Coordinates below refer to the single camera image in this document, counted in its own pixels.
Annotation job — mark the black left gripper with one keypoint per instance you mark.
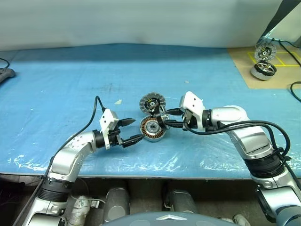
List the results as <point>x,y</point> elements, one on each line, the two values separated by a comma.
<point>115,139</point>

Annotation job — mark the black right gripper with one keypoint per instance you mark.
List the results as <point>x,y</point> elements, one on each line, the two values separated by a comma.
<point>190,121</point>

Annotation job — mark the motor housing with copper windings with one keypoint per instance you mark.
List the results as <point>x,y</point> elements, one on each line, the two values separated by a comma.
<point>147,134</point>

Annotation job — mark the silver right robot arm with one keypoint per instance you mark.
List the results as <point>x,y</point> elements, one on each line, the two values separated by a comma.
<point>254,139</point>

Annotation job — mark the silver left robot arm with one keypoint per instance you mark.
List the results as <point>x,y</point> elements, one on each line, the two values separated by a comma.
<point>68,160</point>

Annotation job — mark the round hinged motor lid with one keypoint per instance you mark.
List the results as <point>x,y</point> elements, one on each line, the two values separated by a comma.
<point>147,103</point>

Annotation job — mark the spare motor housing with rotor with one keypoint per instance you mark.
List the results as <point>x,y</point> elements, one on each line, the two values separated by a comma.
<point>263,70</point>

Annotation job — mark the spare round motor lid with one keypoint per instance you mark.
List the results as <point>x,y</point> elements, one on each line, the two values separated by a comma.
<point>265,52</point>

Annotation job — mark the white paper scrap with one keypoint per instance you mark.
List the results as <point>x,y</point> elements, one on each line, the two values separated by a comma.
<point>118,102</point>

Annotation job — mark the blue plastic table mat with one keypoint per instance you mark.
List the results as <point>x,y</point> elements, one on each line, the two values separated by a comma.
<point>150,70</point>

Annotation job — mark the dark rounded grey shape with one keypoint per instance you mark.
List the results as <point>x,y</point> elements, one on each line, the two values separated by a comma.
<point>181,202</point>
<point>116,203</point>

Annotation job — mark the small white connector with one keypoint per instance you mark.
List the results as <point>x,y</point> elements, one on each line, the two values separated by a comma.
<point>95,203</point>

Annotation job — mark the brown cardboard sheet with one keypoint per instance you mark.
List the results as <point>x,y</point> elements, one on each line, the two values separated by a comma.
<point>242,68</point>

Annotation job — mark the white wrapped bundle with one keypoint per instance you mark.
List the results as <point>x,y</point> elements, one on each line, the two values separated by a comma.
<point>80,210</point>

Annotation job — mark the grey robot torso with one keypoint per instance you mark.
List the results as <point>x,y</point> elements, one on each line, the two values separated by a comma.
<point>167,220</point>

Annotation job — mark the black handheld device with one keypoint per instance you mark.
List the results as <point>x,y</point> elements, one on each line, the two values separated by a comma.
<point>7,74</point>

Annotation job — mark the dark leaning panel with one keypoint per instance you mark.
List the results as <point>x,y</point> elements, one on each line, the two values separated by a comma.
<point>276,16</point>

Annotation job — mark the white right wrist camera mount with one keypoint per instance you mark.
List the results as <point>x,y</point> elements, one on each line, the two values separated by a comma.
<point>192,101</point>

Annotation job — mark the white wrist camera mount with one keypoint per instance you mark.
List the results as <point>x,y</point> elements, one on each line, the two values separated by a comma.
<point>192,101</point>
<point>105,120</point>

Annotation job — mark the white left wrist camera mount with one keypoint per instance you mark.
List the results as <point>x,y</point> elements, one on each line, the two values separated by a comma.
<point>105,120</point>

